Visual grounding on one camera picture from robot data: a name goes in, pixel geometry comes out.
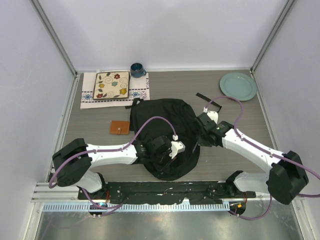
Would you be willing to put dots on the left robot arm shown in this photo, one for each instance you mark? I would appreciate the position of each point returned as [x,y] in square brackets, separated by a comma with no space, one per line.
[74,162]

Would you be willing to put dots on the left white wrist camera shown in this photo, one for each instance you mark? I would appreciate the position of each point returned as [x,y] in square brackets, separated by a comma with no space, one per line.
[177,147]

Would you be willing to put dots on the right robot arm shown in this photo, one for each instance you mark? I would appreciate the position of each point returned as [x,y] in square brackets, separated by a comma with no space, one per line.
[283,174]

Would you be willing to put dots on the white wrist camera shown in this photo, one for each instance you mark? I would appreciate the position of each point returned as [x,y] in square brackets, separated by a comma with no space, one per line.
[177,147]
[213,115]

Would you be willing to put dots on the dark blue mug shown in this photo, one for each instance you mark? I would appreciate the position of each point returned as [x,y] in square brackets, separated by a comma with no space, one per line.
[137,70]

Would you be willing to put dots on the light teal plate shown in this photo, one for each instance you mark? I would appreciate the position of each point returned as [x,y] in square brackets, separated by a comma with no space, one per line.
[239,86]

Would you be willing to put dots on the brown leather wallet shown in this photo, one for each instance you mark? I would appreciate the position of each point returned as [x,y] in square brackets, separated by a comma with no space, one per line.
[119,127]

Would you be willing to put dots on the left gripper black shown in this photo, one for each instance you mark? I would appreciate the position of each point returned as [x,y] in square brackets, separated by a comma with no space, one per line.
[161,168]

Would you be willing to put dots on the black student backpack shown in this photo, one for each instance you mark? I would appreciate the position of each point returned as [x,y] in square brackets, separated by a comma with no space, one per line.
[150,119]

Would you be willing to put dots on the floral square trivet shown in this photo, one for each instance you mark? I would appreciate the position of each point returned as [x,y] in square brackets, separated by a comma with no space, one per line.
[111,85]

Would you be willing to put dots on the white embroidered cloth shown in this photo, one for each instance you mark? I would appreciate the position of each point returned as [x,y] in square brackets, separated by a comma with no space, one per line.
[139,88]

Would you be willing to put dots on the white slotted cable duct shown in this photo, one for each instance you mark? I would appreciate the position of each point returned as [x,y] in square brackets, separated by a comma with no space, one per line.
[185,206]

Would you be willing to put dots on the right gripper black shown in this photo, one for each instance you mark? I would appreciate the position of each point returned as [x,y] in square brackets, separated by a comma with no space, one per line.
[203,142]

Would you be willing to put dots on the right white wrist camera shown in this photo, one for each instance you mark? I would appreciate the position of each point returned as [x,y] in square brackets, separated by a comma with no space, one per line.
[213,115]

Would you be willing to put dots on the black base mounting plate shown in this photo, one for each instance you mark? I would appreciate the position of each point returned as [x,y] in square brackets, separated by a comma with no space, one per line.
[168,192]

